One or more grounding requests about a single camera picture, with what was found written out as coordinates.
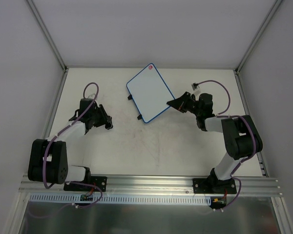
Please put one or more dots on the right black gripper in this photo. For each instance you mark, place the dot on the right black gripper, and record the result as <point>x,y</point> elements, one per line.
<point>185,103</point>

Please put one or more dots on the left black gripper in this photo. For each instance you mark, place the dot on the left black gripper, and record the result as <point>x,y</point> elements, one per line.
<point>101,116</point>

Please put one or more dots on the black whiteboard eraser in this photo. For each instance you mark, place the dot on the black whiteboard eraser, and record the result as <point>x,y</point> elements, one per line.
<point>109,125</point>

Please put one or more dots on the blue framed whiteboard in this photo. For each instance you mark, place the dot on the blue framed whiteboard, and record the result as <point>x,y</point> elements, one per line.
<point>150,93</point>

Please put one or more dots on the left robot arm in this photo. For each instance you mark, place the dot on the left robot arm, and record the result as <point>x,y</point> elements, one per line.
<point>49,157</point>

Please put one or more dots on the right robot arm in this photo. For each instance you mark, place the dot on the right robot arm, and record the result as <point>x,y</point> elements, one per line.
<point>241,138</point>

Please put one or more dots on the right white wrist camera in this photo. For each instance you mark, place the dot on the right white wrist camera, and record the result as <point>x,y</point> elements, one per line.
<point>196,89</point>

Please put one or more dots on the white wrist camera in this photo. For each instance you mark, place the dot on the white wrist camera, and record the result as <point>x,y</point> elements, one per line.
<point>90,97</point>
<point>196,89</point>

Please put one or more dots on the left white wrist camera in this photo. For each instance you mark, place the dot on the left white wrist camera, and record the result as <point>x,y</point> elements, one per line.
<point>90,97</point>

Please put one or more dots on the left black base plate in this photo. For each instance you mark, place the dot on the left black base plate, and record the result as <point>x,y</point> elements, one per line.
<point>99,181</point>

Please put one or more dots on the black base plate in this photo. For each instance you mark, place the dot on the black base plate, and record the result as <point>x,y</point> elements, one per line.
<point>99,181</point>
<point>205,186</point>

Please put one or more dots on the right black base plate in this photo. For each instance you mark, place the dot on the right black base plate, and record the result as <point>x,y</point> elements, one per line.
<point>205,186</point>

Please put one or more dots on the aluminium mounting rail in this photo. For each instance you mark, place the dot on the aluminium mounting rail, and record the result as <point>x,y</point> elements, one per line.
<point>182,185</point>

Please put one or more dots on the white slotted cable duct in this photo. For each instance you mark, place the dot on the white slotted cable duct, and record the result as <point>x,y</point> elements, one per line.
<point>122,199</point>

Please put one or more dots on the left aluminium frame post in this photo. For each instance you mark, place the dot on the left aluminium frame post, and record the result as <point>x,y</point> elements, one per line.
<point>38,18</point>

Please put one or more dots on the aluminium frame post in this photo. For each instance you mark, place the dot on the aluminium frame post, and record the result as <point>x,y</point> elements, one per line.
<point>259,33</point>
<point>38,18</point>

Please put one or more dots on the right aluminium frame post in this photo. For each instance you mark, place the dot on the right aluminium frame post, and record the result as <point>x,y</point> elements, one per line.
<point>259,33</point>

